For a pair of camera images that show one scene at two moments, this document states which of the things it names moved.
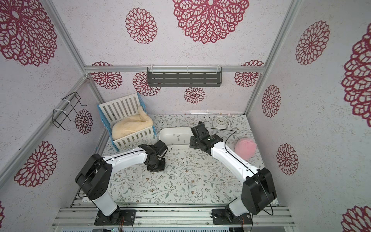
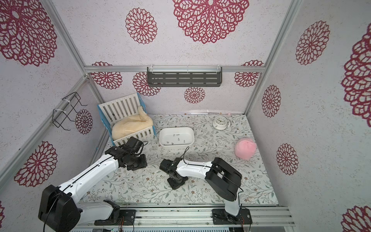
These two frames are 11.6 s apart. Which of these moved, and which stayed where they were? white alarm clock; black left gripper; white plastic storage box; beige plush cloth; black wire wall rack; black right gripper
Moved: black right gripper; black left gripper
Stayed: beige plush cloth; black wire wall rack; white plastic storage box; white alarm clock
